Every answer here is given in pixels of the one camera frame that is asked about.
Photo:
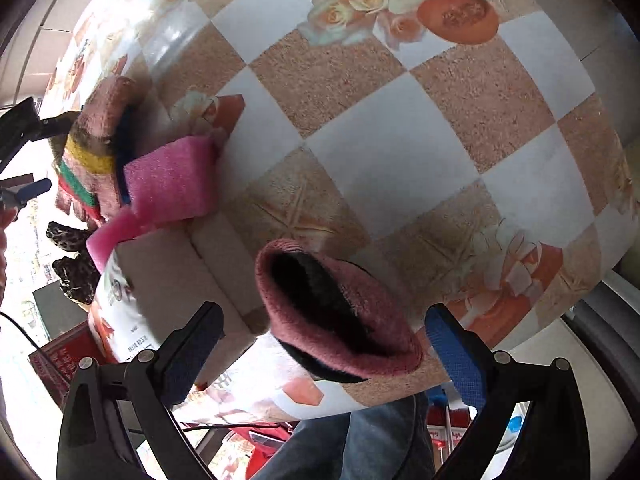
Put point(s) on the leopard print scrunchie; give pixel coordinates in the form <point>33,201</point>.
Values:
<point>75,280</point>

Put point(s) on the striped fuzzy sock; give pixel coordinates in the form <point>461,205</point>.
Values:
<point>87,160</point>

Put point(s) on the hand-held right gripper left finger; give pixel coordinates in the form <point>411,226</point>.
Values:
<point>187,360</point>

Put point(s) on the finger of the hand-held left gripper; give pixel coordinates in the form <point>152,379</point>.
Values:
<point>34,191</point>
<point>22,120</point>

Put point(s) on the checkered printed tablecloth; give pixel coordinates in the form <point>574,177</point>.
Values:
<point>400,170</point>

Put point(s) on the white tissue pack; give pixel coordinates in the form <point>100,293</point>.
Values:
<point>165,280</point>

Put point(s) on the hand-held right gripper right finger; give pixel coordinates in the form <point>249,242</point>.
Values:
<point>457,355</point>

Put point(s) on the maroon fuzzy sock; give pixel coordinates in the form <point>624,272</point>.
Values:
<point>385,350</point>

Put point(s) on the person's jeans leg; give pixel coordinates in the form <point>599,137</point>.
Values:
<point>370,440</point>

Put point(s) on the red cardboard box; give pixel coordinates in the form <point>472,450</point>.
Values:
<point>55,365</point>

